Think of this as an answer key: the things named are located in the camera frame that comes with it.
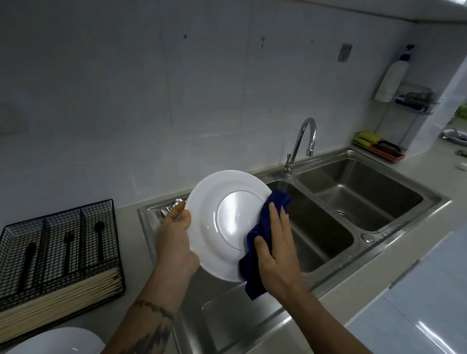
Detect person's left hand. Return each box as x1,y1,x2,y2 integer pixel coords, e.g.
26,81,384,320
153,200,204,284

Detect person's right hand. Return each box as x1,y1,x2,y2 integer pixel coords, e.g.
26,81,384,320
249,201,311,305

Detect dark blue cloth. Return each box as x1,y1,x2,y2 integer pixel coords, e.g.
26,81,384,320
237,188,292,303

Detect pile of steel cutlery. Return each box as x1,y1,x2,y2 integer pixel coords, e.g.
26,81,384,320
159,197,187,222

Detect white plate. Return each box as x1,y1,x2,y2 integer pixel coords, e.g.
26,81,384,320
4,323,106,354
179,167,274,285

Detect person's left forearm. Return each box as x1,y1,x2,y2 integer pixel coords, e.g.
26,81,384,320
96,261,197,354

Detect black spoon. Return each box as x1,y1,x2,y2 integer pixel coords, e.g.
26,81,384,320
91,220,107,262

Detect black fork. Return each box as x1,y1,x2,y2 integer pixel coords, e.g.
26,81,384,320
61,230,75,276

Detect stainless steel double sink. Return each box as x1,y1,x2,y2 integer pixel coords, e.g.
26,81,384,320
128,136,455,354

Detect bundle of wooden chopsticks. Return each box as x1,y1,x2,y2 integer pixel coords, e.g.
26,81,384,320
0,261,124,354

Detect chrome faucet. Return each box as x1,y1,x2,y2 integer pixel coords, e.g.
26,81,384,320
281,116,318,180

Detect black knife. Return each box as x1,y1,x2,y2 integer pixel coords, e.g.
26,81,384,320
16,241,37,294

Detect red sponge tray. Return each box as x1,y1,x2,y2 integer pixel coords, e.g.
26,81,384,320
351,139,407,163

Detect yellow sponge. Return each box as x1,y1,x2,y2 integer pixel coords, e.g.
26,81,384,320
353,131,383,149

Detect dark scouring pad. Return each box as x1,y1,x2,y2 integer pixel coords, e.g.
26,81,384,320
375,140,406,156

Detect dark item in rack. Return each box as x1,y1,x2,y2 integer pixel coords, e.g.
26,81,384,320
395,88,437,113

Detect white spray bottle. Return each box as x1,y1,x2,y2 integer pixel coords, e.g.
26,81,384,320
374,42,415,104

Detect grey curved object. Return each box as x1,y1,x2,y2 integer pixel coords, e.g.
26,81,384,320
440,127,467,147

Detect black wire cutlery tray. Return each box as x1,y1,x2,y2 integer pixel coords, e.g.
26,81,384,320
0,192,132,354

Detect white wall outlet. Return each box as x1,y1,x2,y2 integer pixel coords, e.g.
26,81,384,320
0,105,24,139

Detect white wall cabinet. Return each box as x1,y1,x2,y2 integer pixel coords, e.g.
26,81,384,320
212,0,467,26

